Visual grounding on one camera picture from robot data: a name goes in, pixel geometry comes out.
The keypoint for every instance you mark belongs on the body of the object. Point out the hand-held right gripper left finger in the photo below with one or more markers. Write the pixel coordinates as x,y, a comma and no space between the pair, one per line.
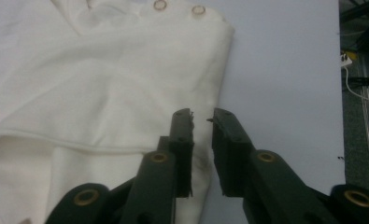
160,180

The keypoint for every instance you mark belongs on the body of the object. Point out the white baby shirt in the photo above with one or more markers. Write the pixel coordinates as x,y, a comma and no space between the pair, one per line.
95,77

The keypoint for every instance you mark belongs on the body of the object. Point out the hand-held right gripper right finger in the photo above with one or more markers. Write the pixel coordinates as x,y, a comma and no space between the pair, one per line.
260,183

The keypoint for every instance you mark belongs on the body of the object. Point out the white power plug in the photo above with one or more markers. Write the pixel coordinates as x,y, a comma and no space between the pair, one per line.
346,60

